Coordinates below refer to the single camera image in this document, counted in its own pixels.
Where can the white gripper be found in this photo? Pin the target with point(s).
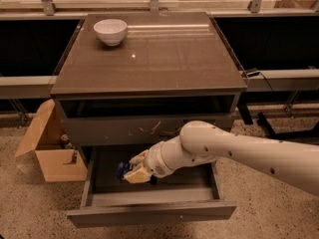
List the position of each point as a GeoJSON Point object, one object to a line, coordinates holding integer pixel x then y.
{"type": "Point", "coordinates": [156, 163]}

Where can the blue rxbar blueberry wrapper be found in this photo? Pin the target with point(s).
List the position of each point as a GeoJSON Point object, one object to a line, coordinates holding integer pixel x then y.
{"type": "Point", "coordinates": [123, 168]}

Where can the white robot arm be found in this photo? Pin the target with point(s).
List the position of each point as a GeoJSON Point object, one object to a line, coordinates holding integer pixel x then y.
{"type": "Point", "coordinates": [200, 142]}

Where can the grey scratched top drawer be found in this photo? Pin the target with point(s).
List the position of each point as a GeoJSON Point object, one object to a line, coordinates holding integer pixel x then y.
{"type": "Point", "coordinates": [133, 130]}

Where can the grey open middle drawer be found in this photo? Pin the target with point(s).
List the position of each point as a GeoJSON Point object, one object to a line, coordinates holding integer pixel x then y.
{"type": "Point", "coordinates": [190, 194]}

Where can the grey drawer cabinet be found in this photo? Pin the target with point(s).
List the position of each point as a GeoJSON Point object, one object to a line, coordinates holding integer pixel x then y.
{"type": "Point", "coordinates": [169, 64]}

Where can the bottles in cardboard box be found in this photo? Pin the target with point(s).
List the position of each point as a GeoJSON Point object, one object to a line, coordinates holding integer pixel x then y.
{"type": "Point", "coordinates": [66, 144]}

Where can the open cardboard box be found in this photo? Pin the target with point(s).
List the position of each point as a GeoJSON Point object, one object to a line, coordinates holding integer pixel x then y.
{"type": "Point", "coordinates": [43, 139]}

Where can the black stand base bar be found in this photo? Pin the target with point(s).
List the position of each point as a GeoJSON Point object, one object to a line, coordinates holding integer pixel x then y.
{"type": "Point", "coordinates": [263, 122]}

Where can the white ceramic bowl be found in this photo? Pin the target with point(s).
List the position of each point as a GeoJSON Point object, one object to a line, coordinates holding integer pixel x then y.
{"type": "Point", "coordinates": [111, 31]}

